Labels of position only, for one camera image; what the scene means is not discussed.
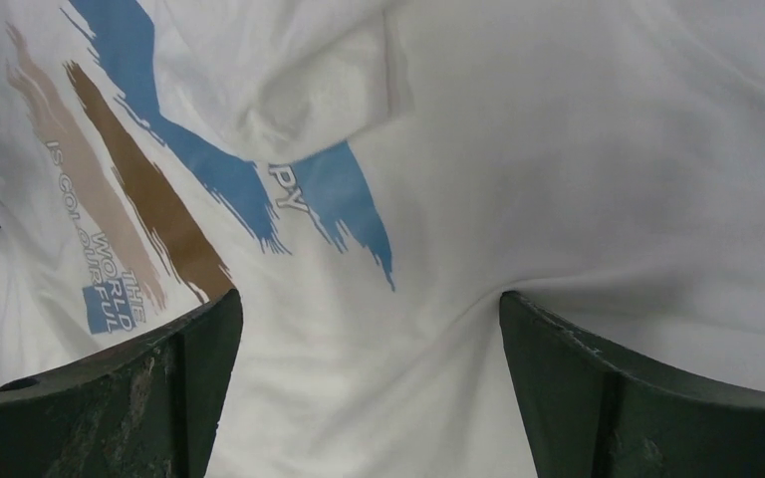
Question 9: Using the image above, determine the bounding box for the white printed t shirt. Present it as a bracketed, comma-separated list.
[0, 1, 765, 477]

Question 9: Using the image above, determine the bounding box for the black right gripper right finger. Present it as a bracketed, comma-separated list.
[499, 291, 765, 477]

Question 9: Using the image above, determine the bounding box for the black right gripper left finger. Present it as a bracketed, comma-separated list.
[0, 290, 243, 477]

